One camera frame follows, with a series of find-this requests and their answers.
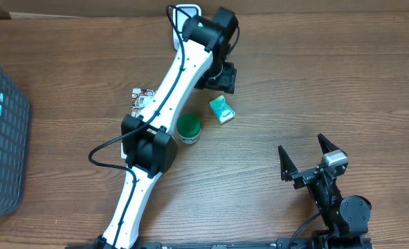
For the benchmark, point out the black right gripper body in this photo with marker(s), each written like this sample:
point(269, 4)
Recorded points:
point(322, 192)

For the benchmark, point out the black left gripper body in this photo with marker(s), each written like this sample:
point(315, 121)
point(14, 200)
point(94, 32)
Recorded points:
point(223, 81)

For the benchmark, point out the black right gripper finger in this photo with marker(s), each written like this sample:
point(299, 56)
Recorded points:
point(287, 167)
point(326, 145)

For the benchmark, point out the small teal tissue pack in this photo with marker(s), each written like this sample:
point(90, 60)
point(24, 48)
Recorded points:
point(222, 110)

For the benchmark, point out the green lid jar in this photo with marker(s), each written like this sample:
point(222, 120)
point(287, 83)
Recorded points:
point(189, 128)

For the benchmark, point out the beige brown snack bag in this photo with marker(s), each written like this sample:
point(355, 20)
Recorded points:
point(140, 100)

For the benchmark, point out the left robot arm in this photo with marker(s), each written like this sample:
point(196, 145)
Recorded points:
point(204, 45)

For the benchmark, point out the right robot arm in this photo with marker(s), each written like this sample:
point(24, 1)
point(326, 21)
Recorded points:
point(345, 218)

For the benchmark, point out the grey plastic mesh basket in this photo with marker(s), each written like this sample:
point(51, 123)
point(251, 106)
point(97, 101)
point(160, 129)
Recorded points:
point(15, 122)

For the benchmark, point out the cardboard backboard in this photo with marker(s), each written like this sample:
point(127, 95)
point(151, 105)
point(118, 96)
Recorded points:
point(129, 8)

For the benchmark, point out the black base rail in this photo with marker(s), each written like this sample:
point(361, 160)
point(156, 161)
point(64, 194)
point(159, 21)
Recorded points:
point(218, 245)

